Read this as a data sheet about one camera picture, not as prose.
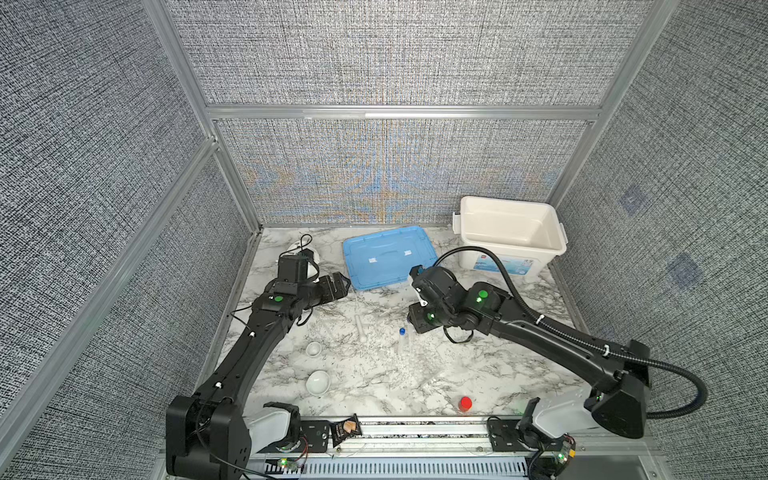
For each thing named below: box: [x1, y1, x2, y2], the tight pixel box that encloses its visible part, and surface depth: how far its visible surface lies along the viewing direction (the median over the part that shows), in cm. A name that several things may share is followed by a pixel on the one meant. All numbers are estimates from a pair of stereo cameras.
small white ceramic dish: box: [305, 341, 322, 358], surface depth 87 cm
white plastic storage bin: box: [453, 196, 568, 276], surface depth 105 cm
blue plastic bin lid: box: [343, 226, 438, 291], surface depth 112 cm
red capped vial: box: [459, 396, 473, 413], surface depth 79 cm
